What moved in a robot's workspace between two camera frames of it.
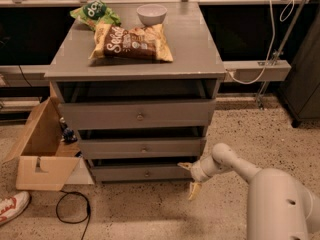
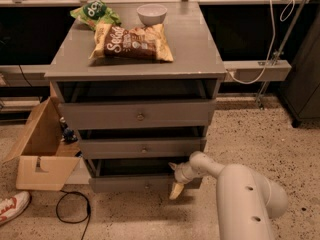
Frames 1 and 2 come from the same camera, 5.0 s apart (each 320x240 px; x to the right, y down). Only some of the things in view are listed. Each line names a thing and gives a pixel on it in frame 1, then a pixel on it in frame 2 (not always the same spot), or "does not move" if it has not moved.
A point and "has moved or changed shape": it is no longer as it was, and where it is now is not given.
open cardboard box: [44, 161] does not move
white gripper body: [199, 172] -> [180, 174]
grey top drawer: [129, 114] does not move
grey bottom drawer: [140, 172] has moved or changed shape
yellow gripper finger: [195, 187] -> [177, 189]
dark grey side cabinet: [301, 94] does not move
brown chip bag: [142, 43] does not move
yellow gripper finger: [186, 165] -> [173, 165]
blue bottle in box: [68, 135] does not move
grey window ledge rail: [253, 70] does not move
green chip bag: [94, 12] does not move
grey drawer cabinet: [139, 122] does not move
